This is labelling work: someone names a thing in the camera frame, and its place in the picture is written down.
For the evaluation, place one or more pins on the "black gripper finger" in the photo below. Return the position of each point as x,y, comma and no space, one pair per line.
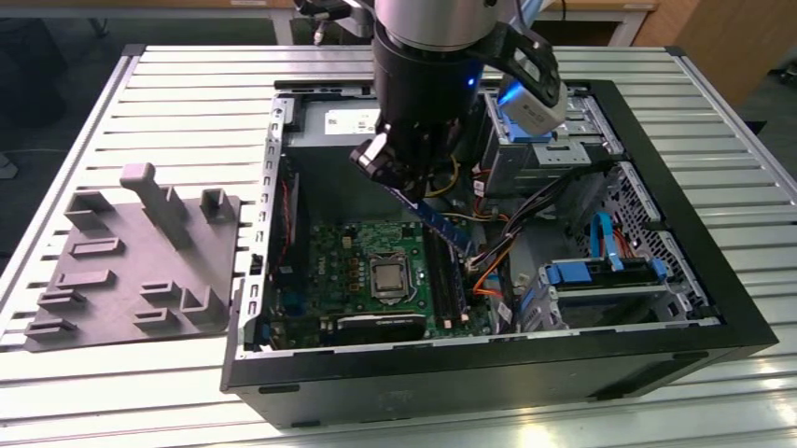
377,161

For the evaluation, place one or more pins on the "dark RAM stick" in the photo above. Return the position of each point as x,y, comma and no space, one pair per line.
458,284
445,228

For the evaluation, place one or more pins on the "grey power supply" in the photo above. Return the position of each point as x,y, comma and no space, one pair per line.
318,177

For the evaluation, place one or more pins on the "blue drive bay latch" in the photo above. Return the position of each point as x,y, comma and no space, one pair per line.
529,138

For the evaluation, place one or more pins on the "green motherboard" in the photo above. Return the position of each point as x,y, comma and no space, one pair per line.
333,242

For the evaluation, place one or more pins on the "silver CPU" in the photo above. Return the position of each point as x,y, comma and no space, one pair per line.
389,275

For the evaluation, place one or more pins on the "grey metal drive cage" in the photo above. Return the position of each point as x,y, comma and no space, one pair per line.
561,158

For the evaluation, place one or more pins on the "CPU socket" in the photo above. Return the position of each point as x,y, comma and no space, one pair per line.
389,297

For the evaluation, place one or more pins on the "black graphics card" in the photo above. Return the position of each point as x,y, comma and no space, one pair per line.
380,326

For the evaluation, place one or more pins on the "hard disk in blue carrier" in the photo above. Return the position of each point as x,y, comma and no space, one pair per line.
573,273

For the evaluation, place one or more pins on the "grey parts rack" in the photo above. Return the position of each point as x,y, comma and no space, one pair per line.
143,280

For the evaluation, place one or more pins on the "wooden cabinet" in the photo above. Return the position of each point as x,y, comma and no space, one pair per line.
735,42

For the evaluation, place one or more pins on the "black PC case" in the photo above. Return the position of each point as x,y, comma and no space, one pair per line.
498,387

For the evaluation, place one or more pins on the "dark chair base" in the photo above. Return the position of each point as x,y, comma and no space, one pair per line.
785,74

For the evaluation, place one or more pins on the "grey metal foot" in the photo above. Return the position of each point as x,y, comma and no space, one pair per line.
6,165

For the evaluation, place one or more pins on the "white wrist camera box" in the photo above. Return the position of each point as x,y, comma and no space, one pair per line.
536,112

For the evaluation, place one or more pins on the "white frame desk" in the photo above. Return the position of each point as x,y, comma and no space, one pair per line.
632,28

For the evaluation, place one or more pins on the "blue plastic drive rail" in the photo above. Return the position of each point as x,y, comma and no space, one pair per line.
529,298

